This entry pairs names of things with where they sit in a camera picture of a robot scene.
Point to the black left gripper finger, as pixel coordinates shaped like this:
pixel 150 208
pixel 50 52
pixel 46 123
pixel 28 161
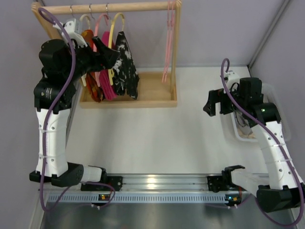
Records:
pixel 104 56
pixel 107 71

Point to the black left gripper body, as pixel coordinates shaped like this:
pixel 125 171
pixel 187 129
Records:
pixel 94 56

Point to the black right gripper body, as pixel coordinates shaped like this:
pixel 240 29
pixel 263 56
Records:
pixel 224 102

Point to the yellow hanger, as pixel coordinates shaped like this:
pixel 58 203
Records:
pixel 110 40

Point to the black white patterned trousers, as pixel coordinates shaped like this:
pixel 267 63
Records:
pixel 126 78

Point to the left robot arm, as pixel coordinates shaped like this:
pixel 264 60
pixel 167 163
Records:
pixel 64 64

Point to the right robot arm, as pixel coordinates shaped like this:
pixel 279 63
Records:
pixel 284 189

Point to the pink hanger with trousers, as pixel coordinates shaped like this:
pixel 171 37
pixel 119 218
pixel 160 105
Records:
pixel 95 33

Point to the cream hanger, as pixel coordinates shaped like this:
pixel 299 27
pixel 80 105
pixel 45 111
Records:
pixel 88 22

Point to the orange patterned trousers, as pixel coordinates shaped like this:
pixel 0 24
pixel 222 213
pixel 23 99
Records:
pixel 95 91

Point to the magenta trousers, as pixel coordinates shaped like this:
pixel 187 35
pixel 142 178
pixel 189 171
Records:
pixel 108 92

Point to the empty pink hanger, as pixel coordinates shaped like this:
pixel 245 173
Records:
pixel 169 38

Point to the grey cloth in basket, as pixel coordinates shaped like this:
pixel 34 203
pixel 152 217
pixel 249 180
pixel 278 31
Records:
pixel 242 126

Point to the white plastic basket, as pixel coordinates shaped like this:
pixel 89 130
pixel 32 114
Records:
pixel 273 110

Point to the wooden clothes rack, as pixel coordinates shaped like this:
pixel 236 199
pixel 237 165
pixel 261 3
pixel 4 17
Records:
pixel 153 93

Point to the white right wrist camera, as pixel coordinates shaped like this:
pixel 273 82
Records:
pixel 230 78

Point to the grey slotted cable duct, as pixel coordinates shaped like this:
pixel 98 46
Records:
pixel 209 198

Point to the aluminium mounting rail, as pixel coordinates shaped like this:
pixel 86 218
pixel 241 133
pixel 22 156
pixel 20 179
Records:
pixel 144 183

